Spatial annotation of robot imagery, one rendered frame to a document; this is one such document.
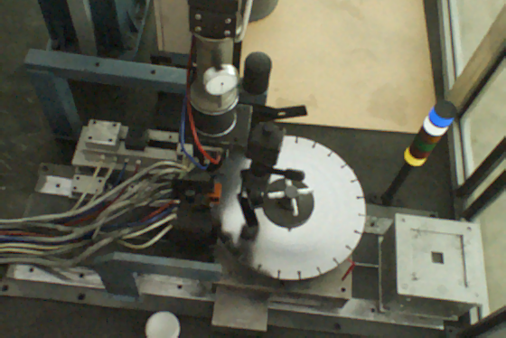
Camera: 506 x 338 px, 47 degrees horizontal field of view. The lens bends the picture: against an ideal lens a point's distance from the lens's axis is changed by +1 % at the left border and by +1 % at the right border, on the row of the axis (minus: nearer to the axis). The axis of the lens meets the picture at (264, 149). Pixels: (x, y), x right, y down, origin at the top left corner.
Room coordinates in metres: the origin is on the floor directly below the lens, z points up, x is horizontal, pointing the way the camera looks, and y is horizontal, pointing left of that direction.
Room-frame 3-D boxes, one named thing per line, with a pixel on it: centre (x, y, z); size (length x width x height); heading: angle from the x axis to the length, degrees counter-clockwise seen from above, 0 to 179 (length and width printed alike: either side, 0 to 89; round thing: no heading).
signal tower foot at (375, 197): (0.69, -0.33, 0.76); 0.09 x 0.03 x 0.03; 94
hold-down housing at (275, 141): (0.50, 0.00, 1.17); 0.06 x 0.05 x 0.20; 85
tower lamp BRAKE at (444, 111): (0.69, -0.33, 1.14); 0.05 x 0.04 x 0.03; 4
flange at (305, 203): (0.53, -0.07, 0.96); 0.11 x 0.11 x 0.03
